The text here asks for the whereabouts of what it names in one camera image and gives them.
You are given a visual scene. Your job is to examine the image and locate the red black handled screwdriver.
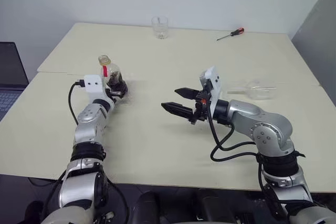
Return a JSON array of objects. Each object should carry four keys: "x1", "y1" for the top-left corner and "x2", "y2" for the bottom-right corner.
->
[{"x1": 216, "y1": 26, "x2": 245, "y2": 42}]

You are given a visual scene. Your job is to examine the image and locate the dark laptop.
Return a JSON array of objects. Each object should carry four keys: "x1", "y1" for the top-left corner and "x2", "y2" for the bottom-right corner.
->
[{"x1": 0, "y1": 41, "x2": 30, "y2": 121}]

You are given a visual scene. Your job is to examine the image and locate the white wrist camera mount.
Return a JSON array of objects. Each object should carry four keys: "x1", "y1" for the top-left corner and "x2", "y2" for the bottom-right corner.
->
[
  {"x1": 198, "y1": 65, "x2": 224, "y2": 110},
  {"x1": 83, "y1": 74, "x2": 108, "y2": 102}
]

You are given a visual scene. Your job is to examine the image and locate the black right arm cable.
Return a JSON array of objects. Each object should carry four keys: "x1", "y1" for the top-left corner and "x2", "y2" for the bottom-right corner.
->
[{"x1": 206, "y1": 102, "x2": 289, "y2": 210}]

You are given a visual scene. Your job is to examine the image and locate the clear plastic scoop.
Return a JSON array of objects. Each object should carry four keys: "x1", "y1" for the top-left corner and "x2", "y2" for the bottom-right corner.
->
[{"x1": 226, "y1": 78, "x2": 278, "y2": 102}]

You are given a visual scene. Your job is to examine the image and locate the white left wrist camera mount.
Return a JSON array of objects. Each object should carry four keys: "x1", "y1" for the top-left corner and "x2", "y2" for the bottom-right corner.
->
[{"x1": 83, "y1": 74, "x2": 108, "y2": 102}]

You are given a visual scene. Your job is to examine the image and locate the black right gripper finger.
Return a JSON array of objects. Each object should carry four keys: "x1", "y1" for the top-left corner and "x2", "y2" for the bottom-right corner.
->
[
  {"x1": 160, "y1": 101, "x2": 197, "y2": 123},
  {"x1": 174, "y1": 86, "x2": 201, "y2": 100}
]

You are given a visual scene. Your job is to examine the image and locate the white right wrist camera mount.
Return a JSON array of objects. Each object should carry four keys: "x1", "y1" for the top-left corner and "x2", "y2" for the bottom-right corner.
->
[{"x1": 198, "y1": 65, "x2": 224, "y2": 110}]

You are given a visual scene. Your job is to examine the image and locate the grey partition panel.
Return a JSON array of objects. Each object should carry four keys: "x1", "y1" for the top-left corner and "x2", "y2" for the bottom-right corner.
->
[{"x1": 289, "y1": 0, "x2": 336, "y2": 89}]

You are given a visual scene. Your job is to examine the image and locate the small cola bottle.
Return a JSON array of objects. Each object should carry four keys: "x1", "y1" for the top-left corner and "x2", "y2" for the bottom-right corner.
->
[{"x1": 97, "y1": 54, "x2": 130, "y2": 99}]

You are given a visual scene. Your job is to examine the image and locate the clear glass tumbler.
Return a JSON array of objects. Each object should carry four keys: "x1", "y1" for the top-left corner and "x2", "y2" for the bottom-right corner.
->
[{"x1": 151, "y1": 16, "x2": 169, "y2": 40}]

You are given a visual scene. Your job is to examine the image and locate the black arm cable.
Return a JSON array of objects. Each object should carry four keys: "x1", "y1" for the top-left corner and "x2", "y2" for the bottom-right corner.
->
[
  {"x1": 206, "y1": 102, "x2": 289, "y2": 210},
  {"x1": 68, "y1": 79, "x2": 86, "y2": 126}
]

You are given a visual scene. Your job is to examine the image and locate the dark rounded shape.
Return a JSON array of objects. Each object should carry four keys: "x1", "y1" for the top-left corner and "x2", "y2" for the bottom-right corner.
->
[{"x1": 130, "y1": 190, "x2": 161, "y2": 224}]

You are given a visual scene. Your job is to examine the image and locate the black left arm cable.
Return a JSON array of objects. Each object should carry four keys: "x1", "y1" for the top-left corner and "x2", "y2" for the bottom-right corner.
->
[{"x1": 68, "y1": 79, "x2": 86, "y2": 126}]

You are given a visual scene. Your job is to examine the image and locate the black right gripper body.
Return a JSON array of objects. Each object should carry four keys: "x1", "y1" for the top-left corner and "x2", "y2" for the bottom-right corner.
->
[{"x1": 188, "y1": 87, "x2": 215, "y2": 125}]

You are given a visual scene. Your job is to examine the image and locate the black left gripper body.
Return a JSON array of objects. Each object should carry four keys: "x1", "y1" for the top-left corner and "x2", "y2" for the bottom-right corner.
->
[{"x1": 106, "y1": 89, "x2": 118, "y2": 103}]

